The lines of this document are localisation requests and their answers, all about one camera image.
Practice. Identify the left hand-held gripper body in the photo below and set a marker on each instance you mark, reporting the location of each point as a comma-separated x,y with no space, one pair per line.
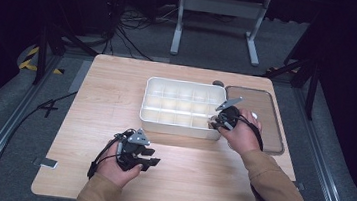
131,151

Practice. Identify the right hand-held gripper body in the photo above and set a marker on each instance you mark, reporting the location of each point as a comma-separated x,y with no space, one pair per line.
230,114

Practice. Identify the white divided storage box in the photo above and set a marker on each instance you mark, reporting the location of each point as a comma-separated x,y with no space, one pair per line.
177,129

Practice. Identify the person's right hand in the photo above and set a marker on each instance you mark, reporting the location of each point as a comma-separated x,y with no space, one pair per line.
243,137

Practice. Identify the person's left hand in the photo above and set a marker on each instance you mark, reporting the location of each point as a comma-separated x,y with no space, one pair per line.
113,172

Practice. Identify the small dark round object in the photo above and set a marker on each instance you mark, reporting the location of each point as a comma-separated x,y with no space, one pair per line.
218,83

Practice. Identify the clear lid with white knob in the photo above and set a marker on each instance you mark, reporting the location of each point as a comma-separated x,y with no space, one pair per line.
270,103

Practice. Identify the black metal stand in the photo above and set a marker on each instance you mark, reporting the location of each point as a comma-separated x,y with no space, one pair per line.
41,52
311,91

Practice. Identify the yellow and black tape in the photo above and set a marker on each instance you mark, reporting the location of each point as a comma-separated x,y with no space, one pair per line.
26,63

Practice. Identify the white metal table frame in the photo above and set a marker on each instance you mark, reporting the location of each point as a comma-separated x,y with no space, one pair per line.
221,6

